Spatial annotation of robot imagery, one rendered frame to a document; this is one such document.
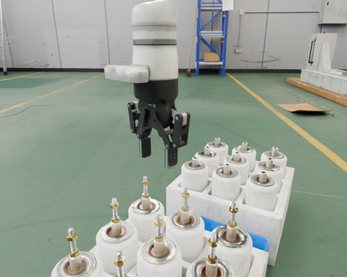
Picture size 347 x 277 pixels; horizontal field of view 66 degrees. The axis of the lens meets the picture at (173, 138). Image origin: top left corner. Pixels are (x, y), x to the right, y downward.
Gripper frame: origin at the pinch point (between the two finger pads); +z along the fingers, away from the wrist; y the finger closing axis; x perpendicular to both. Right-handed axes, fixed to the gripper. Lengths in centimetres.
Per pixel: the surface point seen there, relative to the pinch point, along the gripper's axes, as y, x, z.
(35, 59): 676, -210, 17
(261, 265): -14.5, -18.6, 29.1
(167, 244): 0.0, -2.2, 21.7
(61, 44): 625, -256, -17
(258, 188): -1.8, -39.2, 22.6
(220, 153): 25, -57, 24
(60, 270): 9.6, 17.2, 21.7
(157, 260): -2.0, 2.4, 21.7
